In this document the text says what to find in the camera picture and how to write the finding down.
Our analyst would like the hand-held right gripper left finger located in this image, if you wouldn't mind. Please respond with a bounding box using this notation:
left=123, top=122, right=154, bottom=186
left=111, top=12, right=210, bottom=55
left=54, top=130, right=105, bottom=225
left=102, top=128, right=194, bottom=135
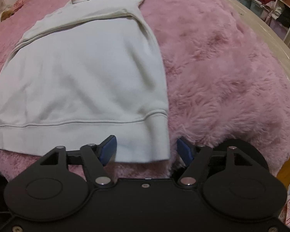
left=40, top=135, right=118, bottom=187

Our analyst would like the pink fluffy blanket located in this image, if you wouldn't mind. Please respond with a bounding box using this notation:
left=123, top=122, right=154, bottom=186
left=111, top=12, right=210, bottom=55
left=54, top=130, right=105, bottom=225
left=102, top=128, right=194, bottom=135
left=0, top=0, right=290, bottom=183

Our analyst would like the white sweatshirt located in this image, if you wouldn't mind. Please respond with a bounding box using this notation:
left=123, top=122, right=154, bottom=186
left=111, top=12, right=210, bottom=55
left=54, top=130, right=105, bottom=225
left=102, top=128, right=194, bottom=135
left=0, top=0, right=171, bottom=163

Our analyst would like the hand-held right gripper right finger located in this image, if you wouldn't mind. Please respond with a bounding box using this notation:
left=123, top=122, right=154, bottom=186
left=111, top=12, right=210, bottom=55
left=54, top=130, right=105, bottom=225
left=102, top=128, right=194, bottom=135
left=176, top=136, right=253, bottom=188

